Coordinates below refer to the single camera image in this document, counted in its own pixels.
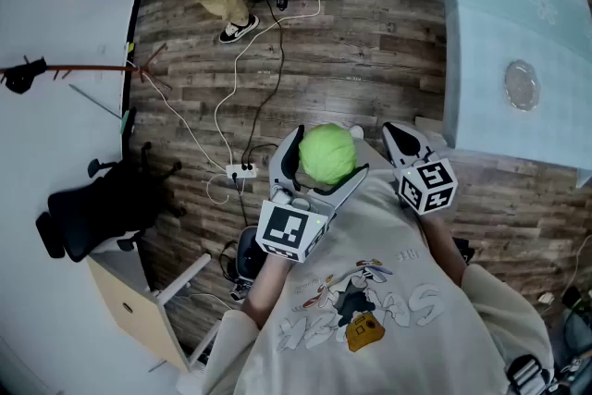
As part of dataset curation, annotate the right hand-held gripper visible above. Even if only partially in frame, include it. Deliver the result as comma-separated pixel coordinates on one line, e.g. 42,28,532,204
382,121,460,216

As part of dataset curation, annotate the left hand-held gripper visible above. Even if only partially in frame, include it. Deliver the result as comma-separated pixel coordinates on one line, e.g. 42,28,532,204
255,124,371,264

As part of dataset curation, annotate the green cabbage vegetable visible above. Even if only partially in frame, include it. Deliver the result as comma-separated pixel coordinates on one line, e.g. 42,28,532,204
298,122,359,187

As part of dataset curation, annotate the clear glass dish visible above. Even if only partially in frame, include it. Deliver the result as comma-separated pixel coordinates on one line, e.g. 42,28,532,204
503,58,542,112

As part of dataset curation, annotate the person's left forearm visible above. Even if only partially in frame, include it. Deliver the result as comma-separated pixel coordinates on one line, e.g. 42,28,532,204
241,250,298,330

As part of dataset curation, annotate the person's right forearm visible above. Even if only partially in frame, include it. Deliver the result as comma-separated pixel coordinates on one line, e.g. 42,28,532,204
417,211,469,289

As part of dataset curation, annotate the white power strip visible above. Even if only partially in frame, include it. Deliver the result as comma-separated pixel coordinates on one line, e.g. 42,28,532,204
225,163,260,181

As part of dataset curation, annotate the black round bin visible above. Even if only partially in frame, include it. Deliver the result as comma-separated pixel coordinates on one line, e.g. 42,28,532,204
234,225,270,284

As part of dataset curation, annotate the light blue flowered tablecloth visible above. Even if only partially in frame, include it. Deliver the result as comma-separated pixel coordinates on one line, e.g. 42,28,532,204
432,0,592,190

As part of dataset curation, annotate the person's white printed shirt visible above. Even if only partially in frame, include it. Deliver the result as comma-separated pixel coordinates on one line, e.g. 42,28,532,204
202,138,556,395

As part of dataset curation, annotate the black office chair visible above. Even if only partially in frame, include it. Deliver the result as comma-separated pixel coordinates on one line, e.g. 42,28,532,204
35,142,188,264

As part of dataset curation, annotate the light wooden side table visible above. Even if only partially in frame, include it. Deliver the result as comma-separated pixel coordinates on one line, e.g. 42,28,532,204
86,240,224,375

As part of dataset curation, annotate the grey metal rod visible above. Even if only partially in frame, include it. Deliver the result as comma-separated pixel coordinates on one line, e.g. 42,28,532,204
68,83,123,120

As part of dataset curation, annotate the brown wooden coat rack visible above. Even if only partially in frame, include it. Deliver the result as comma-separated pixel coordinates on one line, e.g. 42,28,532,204
0,42,173,92

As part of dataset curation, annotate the black bag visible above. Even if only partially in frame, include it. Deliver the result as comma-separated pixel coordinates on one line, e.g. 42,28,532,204
0,56,49,95

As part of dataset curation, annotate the long black cable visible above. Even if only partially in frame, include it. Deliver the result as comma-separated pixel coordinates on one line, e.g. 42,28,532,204
73,0,289,167

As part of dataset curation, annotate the thin white cable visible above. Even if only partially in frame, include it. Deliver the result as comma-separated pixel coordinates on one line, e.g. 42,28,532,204
124,57,232,205

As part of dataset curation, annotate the grey backpack strap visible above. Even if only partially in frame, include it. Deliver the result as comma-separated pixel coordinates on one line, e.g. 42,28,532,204
505,353,556,395

